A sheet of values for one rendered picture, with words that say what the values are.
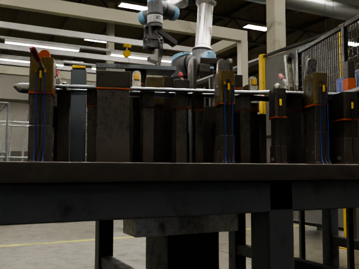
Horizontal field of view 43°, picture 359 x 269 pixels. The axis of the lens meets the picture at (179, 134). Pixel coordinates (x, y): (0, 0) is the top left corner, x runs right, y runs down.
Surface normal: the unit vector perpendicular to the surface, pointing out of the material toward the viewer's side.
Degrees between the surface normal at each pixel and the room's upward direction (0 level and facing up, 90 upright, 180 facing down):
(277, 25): 90
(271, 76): 90
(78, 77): 90
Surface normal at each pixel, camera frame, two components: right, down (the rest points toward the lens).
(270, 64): -0.90, -0.04
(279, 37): 0.44, -0.07
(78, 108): 0.18, -0.07
